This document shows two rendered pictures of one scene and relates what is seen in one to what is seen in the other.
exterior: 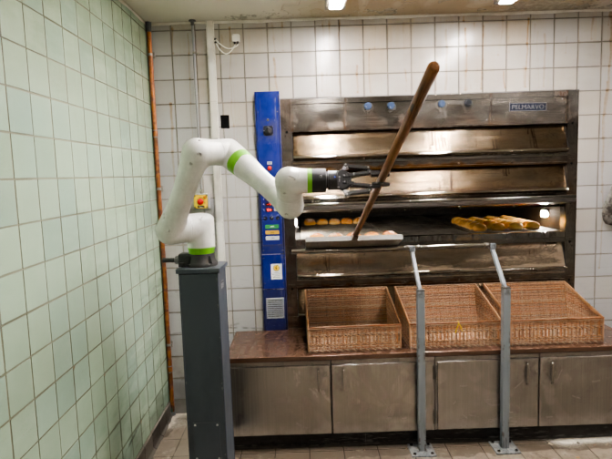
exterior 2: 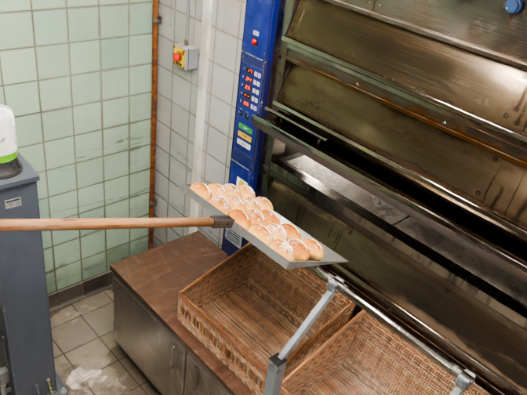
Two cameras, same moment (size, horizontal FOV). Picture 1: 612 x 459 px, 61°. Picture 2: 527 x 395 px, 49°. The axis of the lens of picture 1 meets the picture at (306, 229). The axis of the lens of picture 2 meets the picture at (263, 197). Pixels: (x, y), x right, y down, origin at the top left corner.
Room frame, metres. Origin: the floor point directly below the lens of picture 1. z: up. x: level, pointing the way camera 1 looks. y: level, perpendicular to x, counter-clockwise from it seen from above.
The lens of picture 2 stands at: (1.83, -1.45, 2.33)
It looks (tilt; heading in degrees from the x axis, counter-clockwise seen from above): 31 degrees down; 44
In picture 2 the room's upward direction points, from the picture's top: 8 degrees clockwise
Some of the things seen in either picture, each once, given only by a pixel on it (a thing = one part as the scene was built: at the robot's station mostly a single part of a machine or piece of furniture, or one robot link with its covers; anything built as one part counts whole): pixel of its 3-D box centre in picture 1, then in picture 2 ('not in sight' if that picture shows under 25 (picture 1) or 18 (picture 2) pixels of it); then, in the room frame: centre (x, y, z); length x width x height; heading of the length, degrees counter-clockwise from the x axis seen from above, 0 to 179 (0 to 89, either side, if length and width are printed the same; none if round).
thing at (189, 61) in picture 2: (201, 201); (185, 56); (3.40, 0.67, 1.46); 0.10 x 0.07 x 0.10; 90
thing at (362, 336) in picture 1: (350, 317); (264, 308); (3.17, -0.26, 0.72); 0.56 x 0.49 x 0.28; 91
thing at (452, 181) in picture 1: (430, 181); (485, 179); (3.44, -0.83, 1.54); 1.79 x 0.11 x 0.19; 90
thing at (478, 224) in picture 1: (493, 222); not in sight; (3.89, -1.41, 1.21); 0.61 x 0.48 x 0.06; 0
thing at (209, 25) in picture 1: (219, 201); (203, 64); (3.42, 0.57, 1.45); 0.05 x 0.02 x 2.30; 90
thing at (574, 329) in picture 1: (539, 311); not in sight; (3.18, -1.44, 0.72); 0.56 x 0.49 x 0.28; 90
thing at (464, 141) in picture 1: (429, 141); (514, 100); (3.44, -0.83, 1.80); 1.79 x 0.11 x 0.19; 90
